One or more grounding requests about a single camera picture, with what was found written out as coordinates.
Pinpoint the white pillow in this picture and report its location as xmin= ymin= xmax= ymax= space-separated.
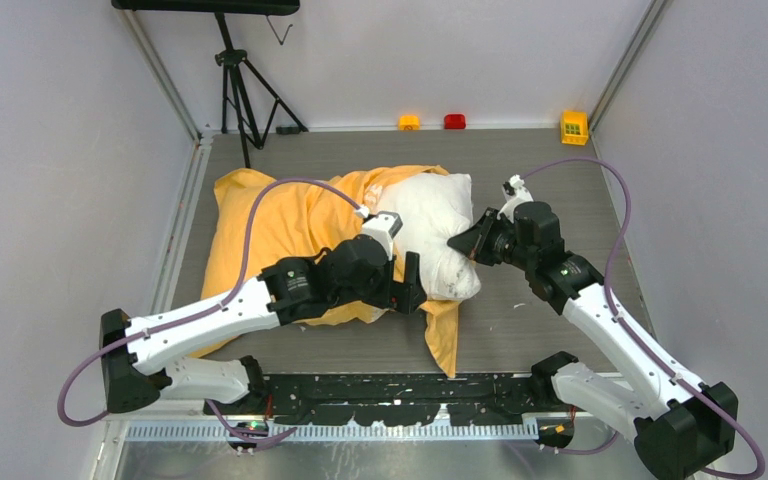
xmin=377 ymin=172 xmax=481 ymax=301

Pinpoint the black panel on tripod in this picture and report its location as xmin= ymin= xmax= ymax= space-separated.
xmin=111 ymin=0 xmax=300 ymax=16

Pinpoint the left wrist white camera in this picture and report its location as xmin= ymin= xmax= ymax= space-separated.
xmin=360 ymin=211 xmax=403 ymax=260

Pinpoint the red toy block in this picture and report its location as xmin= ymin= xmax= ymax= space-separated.
xmin=443 ymin=113 xmax=467 ymax=130

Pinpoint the yellow green toy block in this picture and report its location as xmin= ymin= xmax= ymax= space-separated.
xmin=559 ymin=110 xmax=589 ymax=146

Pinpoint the purple cable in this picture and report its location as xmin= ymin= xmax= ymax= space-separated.
xmin=509 ymin=156 xmax=768 ymax=480
xmin=56 ymin=177 xmax=372 ymax=454

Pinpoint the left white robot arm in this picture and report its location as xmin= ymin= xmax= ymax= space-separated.
xmin=99 ymin=235 xmax=426 ymax=414

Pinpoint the small yellow toy block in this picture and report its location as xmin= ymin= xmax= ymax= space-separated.
xmin=397 ymin=115 xmax=421 ymax=131

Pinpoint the black tripod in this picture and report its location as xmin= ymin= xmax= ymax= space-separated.
xmin=214 ymin=13 xmax=309 ymax=168

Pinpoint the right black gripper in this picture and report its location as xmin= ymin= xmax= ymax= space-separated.
xmin=449 ymin=207 xmax=535 ymax=272

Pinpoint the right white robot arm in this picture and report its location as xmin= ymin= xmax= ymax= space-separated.
xmin=447 ymin=202 xmax=738 ymax=479

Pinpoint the orange pillowcase with white print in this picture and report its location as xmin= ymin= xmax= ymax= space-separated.
xmin=201 ymin=165 xmax=465 ymax=377

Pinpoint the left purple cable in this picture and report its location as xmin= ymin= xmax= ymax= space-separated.
xmin=56 ymin=177 xmax=372 ymax=454

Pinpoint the white slotted cable duct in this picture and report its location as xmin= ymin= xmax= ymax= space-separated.
xmin=124 ymin=419 xmax=539 ymax=442

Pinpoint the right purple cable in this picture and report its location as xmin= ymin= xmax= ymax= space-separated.
xmin=509 ymin=156 xmax=768 ymax=480

